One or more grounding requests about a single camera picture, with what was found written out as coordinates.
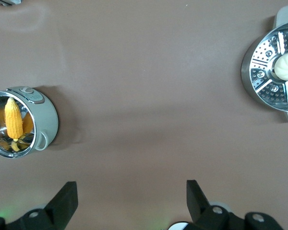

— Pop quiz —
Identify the yellow corn cob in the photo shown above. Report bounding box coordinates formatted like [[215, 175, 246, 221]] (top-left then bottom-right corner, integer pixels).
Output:
[[4, 97, 24, 142]]

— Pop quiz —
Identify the steel steamer pot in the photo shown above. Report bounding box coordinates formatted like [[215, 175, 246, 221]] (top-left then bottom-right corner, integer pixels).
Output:
[[240, 3, 288, 125]]

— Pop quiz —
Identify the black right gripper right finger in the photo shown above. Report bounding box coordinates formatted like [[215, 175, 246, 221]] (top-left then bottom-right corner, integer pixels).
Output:
[[184, 179, 284, 230]]

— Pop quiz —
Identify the grey electric pot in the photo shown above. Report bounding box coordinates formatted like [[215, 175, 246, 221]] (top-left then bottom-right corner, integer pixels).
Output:
[[0, 86, 60, 159]]

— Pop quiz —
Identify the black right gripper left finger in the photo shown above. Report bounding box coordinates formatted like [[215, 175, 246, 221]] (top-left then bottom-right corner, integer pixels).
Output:
[[0, 181, 79, 230]]

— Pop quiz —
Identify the white steamed bun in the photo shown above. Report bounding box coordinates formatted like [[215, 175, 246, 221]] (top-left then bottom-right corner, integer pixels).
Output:
[[274, 52, 288, 81]]

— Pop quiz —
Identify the brown table mat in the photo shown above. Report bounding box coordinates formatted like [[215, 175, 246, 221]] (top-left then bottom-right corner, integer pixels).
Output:
[[0, 0, 288, 230]]

